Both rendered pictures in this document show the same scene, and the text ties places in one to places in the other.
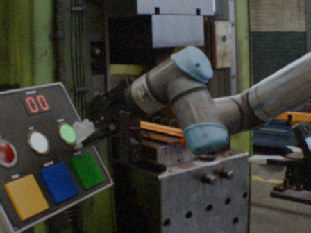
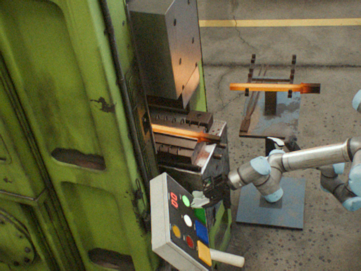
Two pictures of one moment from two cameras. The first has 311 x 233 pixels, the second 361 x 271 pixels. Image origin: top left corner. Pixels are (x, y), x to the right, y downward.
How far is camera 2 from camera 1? 1.81 m
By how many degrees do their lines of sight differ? 41
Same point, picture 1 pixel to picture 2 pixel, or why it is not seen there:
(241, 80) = not seen: hidden behind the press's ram
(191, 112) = (269, 190)
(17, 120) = (179, 219)
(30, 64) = (123, 158)
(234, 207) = (224, 155)
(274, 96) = (300, 168)
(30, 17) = (117, 134)
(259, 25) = not seen: outside the picture
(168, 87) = (254, 180)
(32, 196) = (205, 251)
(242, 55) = not seen: hidden behind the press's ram
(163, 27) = (186, 93)
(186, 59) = (263, 170)
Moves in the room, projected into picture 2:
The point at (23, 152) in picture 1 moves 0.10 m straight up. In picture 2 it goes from (189, 233) to (187, 216)
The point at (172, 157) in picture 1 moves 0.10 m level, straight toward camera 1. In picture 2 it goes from (195, 154) to (207, 166)
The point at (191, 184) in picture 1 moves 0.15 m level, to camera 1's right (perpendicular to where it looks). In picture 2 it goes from (210, 164) to (236, 150)
